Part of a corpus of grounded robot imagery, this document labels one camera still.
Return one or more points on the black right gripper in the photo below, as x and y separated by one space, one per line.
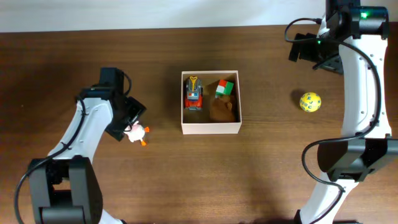
334 65

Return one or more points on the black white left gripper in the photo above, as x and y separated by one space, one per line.
118 129

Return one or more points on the white pink duck toy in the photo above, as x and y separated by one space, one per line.
136 132

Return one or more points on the yellow ball with blue letters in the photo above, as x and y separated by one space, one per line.
310 102

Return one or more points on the red grey toy fire truck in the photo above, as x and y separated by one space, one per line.
194 94

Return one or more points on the brown plush toy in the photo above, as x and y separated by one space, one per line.
222 109

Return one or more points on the colourful two-by-two puzzle cube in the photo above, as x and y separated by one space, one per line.
224 88

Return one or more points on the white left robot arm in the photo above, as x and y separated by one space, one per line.
63 185

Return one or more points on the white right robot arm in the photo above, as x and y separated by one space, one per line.
352 41

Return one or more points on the pink open cardboard box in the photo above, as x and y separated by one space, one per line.
198 121

